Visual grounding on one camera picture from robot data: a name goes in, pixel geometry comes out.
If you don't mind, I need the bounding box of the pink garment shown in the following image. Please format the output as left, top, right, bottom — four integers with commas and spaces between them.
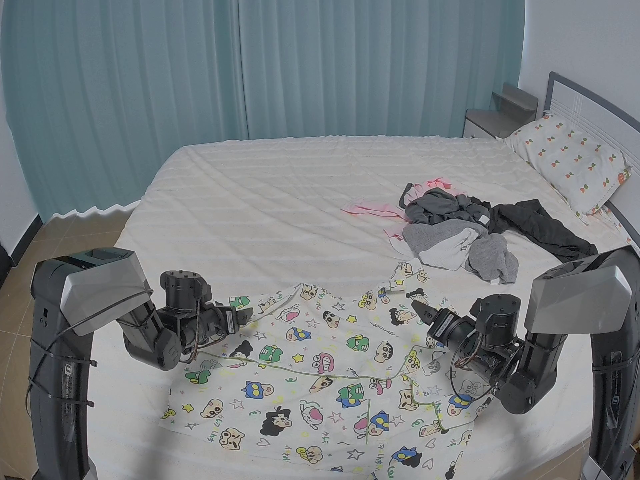
341, 178, 453, 249

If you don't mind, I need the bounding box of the black garment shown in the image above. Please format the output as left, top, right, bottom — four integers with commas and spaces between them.
487, 199, 599, 264

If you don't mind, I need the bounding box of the pile of clothes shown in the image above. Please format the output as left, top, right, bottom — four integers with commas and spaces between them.
397, 183, 521, 285

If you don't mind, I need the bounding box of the white printed pillow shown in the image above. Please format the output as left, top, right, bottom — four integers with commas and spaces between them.
502, 111, 632, 217

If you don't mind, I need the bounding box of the white printed pyjama top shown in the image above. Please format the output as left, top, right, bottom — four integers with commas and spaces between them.
159, 260, 493, 480

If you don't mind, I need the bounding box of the bed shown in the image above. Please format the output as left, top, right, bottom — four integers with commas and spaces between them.
80, 71, 640, 480

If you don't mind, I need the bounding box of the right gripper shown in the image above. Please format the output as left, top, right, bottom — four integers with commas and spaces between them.
426, 307, 478, 355

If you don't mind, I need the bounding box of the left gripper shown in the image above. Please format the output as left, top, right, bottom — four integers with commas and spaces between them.
201, 304, 239, 345

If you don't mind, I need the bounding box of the grey bedside table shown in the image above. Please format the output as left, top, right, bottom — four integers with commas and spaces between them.
464, 82, 540, 140

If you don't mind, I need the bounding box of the blue-green curtain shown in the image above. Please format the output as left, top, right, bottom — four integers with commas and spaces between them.
0, 0, 250, 221
237, 0, 526, 139

